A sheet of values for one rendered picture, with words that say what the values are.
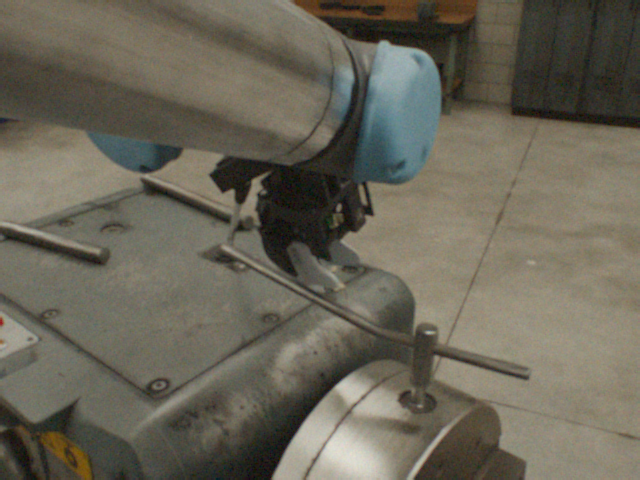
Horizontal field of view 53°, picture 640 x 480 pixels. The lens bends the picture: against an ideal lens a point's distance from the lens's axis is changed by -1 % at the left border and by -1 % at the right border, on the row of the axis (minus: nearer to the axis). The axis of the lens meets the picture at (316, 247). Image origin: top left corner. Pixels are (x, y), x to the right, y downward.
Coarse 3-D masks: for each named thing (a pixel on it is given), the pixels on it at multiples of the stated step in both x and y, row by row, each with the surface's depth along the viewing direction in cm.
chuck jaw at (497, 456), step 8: (496, 448) 75; (488, 456) 74; (496, 456) 74; (504, 456) 74; (512, 456) 74; (488, 464) 73; (496, 464) 73; (504, 464) 73; (512, 464) 73; (520, 464) 73; (480, 472) 73; (488, 472) 72; (496, 472) 72; (504, 472) 72; (512, 472) 72; (520, 472) 72
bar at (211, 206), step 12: (144, 180) 112; (156, 180) 110; (168, 180) 110; (168, 192) 108; (180, 192) 106; (192, 192) 105; (192, 204) 104; (204, 204) 102; (216, 204) 101; (228, 216) 98; (240, 216) 97
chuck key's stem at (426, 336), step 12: (420, 324) 62; (432, 324) 62; (420, 336) 61; (432, 336) 61; (420, 348) 62; (420, 360) 62; (432, 360) 62; (420, 372) 62; (420, 384) 63; (420, 396) 64
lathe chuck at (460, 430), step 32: (384, 384) 67; (352, 416) 63; (384, 416) 63; (416, 416) 63; (448, 416) 63; (480, 416) 68; (352, 448) 61; (384, 448) 60; (416, 448) 59; (448, 448) 63; (480, 448) 71
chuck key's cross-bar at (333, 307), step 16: (240, 256) 68; (272, 272) 67; (288, 288) 67; (304, 288) 66; (320, 304) 66; (336, 304) 65; (352, 320) 65; (368, 320) 65; (384, 336) 64; (400, 336) 63; (432, 352) 62; (448, 352) 61; (464, 352) 61; (496, 368) 59; (512, 368) 59; (528, 368) 59
